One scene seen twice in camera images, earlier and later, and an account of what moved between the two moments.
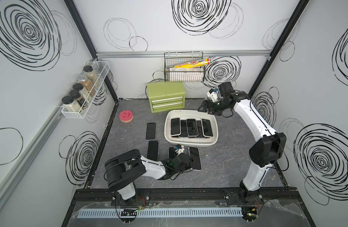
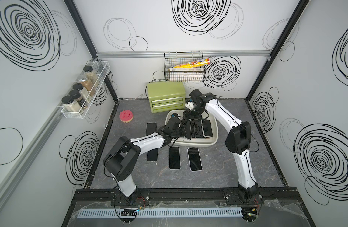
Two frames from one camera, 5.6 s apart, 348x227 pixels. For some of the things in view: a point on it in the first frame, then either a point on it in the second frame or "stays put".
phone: (151, 131) stays put
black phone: (195, 159) stays put
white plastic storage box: (190, 128) stays put
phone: (152, 152) stays put
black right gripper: (209, 109) -> (186, 115)
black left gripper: (188, 163) -> (181, 127)
